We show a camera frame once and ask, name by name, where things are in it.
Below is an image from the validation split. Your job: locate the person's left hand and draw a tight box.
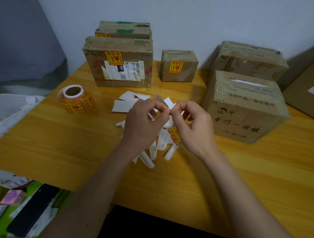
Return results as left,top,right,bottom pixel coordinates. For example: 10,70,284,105
122,99,171,150

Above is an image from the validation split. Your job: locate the person's right hand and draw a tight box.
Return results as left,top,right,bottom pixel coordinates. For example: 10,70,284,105
171,100,219,160

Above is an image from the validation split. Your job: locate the small sticker backing paper piece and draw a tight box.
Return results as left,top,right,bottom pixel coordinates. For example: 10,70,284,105
155,94,170,109

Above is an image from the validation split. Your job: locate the person's right forearm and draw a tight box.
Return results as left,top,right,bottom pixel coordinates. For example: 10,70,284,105
202,148,295,238

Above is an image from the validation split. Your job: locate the person's left forearm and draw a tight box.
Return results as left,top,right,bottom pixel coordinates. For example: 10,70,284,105
38,143,151,238

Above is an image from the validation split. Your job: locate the loose yellow red warning sticker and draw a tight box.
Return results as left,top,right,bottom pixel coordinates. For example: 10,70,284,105
168,127,182,144

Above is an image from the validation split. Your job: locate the pile of white backing strips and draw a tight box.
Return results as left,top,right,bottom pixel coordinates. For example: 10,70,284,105
111,91,185,169

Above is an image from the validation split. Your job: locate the small cube cardboard box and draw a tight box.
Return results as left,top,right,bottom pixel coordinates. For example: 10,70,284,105
160,50,199,82

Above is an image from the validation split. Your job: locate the cardboard box with black print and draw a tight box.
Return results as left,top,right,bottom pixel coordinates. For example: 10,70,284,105
201,70,291,145

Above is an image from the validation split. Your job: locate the cardboard box with shipping label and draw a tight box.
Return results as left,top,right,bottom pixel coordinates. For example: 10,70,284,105
82,36,154,88

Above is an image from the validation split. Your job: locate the roll of yellow red stickers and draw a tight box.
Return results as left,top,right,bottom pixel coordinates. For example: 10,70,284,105
57,85,95,115

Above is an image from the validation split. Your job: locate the wide taped cardboard box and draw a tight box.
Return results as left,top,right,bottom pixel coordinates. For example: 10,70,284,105
210,41,290,83

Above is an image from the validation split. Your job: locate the flat cardboard box green tape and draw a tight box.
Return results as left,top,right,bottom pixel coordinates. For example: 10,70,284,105
95,21,153,40

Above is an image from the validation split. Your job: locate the plain brown cardboard box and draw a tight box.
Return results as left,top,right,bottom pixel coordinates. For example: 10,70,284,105
282,62,314,119

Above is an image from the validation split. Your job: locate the grey fabric panel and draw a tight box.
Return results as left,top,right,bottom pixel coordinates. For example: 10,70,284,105
0,0,68,89

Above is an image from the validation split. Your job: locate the black phone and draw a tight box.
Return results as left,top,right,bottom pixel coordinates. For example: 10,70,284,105
6,183,60,237

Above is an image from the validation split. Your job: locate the white printed paper sheet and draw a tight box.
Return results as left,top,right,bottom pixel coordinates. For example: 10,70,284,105
0,170,36,190

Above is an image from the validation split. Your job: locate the small pink box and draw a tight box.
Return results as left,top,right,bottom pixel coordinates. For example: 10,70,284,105
0,189,26,205

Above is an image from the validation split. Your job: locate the green mat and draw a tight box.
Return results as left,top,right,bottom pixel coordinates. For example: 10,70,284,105
0,181,71,238

